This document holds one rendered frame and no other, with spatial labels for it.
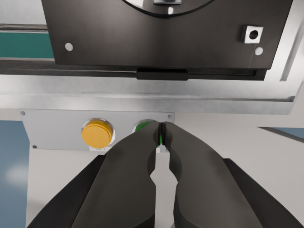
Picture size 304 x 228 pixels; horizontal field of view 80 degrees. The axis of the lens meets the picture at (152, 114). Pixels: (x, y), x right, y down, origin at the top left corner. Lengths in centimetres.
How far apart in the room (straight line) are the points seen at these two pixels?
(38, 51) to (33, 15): 5
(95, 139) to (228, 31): 20
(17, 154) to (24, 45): 168
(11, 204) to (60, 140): 220
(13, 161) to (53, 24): 183
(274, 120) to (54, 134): 39
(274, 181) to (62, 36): 52
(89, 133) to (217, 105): 17
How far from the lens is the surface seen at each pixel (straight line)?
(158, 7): 18
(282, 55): 26
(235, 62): 23
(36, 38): 27
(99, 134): 25
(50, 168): 50
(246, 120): 40
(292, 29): 26
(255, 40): 22
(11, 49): 29
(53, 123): 29
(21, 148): 186
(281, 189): 58
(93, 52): 22
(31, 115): 29
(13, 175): 214
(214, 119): 38
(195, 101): 24
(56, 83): 26
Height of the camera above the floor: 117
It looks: 62 degrees down
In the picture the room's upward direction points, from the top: 178 degrees counter-clockwise
